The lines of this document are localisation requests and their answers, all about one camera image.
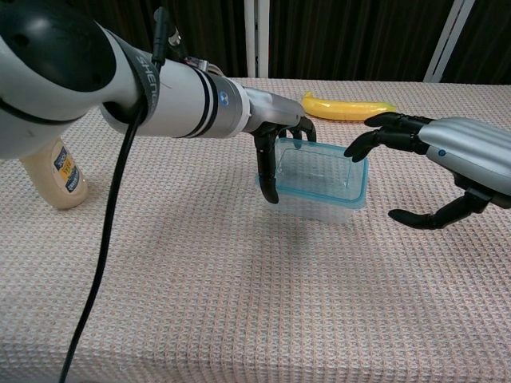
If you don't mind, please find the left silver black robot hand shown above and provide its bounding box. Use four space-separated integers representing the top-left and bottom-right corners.
243 86 318 205

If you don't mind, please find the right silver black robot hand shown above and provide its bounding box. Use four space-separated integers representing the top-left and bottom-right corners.
343 112 511 231

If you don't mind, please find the light blue container lid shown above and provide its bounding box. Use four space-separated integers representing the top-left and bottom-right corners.
274 136 370 211

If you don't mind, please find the clear plastic container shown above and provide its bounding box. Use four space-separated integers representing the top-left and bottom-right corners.
255 171 357 226

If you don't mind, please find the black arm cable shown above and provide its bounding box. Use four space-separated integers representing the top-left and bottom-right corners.
58 6 179 383

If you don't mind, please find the black pleated curtain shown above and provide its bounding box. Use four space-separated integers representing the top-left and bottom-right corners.
75 0 511 85

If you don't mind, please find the beige sauce bottle clear cap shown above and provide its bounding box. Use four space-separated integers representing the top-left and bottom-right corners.
19 134 90 211

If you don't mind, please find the white frame post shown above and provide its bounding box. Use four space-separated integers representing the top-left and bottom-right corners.
244 0 270 79
422 0 477 84

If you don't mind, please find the pink waffle tablecloth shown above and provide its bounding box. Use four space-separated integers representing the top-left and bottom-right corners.
0 76 511 383

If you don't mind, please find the yellow banana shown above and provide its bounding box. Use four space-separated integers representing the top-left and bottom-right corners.
300 90 398 122

